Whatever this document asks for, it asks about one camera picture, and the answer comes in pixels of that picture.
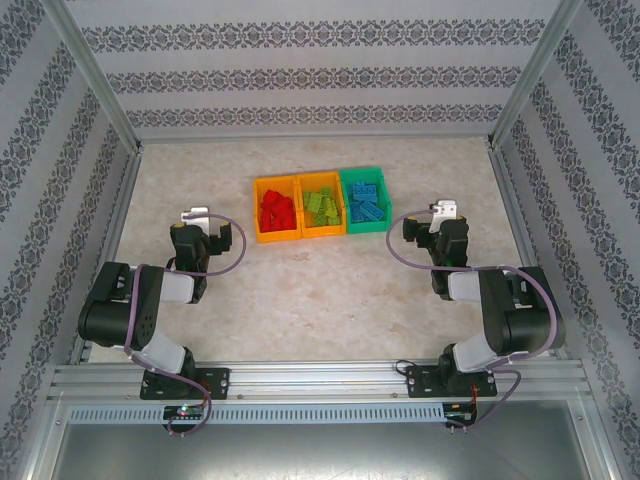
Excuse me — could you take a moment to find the aluminium rear rail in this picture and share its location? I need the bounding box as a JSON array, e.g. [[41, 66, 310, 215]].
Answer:
[[137, 132, 494, 144]]

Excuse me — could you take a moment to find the grey slotted cable duct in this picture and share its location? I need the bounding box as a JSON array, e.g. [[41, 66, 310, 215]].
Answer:
[[67, 403, 446, 425]]

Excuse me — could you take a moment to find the grey metal sheet panel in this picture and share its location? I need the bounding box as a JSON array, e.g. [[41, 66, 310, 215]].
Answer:
[[29, 422, 614, 480]]

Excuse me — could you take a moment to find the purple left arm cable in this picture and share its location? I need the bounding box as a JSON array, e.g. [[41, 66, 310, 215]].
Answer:
[[122, 212, 247, 437]]

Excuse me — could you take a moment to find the orange plastic bin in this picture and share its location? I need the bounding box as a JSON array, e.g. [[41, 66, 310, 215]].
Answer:
[[295, 170, 349, 240], [253, 174, 304, 245]]

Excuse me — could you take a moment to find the aluminium side rail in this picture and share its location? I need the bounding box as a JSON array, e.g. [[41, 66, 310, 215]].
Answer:
[[69, 149, 144, 364], [487, 144, 569, 359]]

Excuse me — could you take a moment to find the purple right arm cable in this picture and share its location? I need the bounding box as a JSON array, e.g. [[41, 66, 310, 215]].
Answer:
[[387, 209, 559, 432]]

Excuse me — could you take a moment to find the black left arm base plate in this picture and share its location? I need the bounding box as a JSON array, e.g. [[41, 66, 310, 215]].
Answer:
[[139, 368, 231, 400]]

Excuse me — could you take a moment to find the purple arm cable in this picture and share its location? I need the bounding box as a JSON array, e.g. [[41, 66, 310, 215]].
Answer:
[[122, 212, 247, 437], [387, 209, 559, 432]]

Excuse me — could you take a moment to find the green plastic bin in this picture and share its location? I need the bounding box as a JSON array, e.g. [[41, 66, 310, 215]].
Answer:
[[338, 166, 394, 235]]

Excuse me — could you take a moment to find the aluminium mounting rail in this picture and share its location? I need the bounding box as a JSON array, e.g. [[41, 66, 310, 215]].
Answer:
[[47, 362, 586, 401]]

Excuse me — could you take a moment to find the aluminium frame post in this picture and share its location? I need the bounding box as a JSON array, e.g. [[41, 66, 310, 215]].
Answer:
[[42, 0, 144, 154], [487, 0, 584, 151]]

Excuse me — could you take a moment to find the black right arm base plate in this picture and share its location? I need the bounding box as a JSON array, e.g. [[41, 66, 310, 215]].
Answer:
[[405, 364, 499, 399]]

